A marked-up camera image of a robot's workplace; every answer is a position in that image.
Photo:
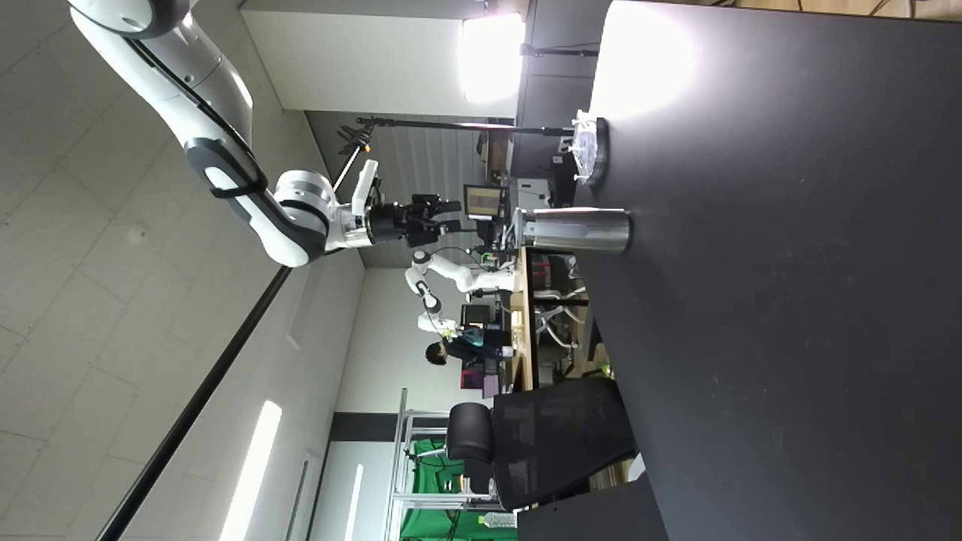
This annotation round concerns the grey partition panel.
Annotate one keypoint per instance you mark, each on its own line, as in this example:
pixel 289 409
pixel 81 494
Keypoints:
pixel 590 516

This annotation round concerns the shiny metal jar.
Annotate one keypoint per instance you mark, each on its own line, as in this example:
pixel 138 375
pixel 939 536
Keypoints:
pixel 583 230

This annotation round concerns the black ceiling rail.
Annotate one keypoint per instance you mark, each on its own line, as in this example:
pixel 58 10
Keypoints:
pixel 200 400

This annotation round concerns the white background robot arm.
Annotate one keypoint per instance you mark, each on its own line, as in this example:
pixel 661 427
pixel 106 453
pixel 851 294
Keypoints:
pixel 452 275

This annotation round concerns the white metal shelf rack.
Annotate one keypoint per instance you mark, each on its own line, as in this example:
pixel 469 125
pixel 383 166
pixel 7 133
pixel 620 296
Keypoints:
pixel 408 453

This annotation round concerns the green storage bins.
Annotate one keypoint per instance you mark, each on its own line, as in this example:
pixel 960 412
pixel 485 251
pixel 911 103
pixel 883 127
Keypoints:
pixel 452 528

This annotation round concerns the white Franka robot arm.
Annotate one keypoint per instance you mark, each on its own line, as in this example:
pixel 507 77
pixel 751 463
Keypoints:
pixel 200 111

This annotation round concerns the long ceiling light strip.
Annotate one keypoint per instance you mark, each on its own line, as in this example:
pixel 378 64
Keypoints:
pixel 249 469

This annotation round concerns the computer monitor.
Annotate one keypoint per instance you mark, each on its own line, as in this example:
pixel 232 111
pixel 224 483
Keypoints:
pixel 485 203

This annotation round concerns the black mesh office chair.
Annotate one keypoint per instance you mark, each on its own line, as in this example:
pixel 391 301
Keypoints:
pixel 551 440

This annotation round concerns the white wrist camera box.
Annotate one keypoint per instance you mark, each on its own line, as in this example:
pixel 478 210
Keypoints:
pixel 361 185

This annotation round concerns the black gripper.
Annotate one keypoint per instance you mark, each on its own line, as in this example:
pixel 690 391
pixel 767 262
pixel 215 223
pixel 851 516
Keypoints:
pixel 391 223

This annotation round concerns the white round object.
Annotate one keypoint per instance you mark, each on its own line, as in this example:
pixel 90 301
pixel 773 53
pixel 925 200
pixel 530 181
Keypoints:
pixel 590 151

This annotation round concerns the wooden desk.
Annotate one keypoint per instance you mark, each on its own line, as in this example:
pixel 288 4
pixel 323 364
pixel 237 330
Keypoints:
pixel 520 327

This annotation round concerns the person with dark hair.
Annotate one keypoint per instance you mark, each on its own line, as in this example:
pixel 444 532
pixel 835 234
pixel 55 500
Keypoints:
pixel 460 349

